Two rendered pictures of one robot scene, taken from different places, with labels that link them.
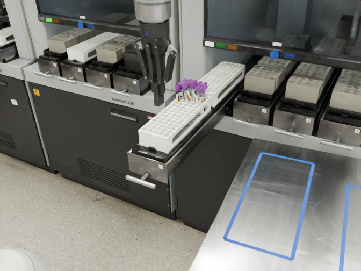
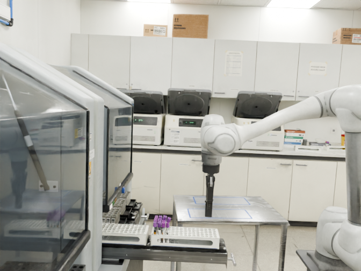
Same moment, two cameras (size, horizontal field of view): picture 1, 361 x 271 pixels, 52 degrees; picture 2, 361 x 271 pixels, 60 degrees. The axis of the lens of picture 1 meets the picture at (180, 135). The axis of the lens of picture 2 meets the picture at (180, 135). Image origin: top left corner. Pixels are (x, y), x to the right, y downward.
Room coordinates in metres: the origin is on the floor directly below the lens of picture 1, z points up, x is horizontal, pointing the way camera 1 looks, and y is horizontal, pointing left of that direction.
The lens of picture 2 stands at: (1.72, 1.16, 1.44)
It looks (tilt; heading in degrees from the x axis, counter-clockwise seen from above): 6 degrees down; 241
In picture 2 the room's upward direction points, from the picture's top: 2 degrees clockwise
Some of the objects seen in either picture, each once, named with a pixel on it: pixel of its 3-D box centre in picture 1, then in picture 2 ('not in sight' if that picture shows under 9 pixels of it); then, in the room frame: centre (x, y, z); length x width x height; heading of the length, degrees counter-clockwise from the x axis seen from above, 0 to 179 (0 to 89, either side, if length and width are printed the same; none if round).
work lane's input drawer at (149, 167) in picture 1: (197, 116); (153, 248); (1.14, -0.06, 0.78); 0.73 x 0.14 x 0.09; 150
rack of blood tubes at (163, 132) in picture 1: (177, 120); (185, 238); (1.02, 0.01, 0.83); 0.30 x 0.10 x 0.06; 150
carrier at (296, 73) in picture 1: (308, 82); not in sight; (1.25, -0.48, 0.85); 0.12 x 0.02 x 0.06; 59
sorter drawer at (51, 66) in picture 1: (92, 45); not in sight; (1.96, 0.46, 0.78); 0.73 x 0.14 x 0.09; 150
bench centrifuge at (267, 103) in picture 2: not in sight; (256, 119); (-1.04, -1.80, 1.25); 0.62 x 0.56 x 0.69; 59
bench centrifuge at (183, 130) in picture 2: not in sight; (188, 116); (-0.30, -2.23, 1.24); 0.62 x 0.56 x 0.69; 60
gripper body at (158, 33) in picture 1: (154, 37); (210, 173); (0.94, 0.06, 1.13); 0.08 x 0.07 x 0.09; 60
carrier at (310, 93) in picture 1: (302, 91); (121, 207); (1.17, -0.43, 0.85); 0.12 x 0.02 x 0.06; 59
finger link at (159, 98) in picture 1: (159, 93); not in sight; (0.94, 0.05, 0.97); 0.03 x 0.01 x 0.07; 150
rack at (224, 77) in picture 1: (218, 83); (114, 234); (1.30, -0.15, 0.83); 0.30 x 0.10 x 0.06; 150
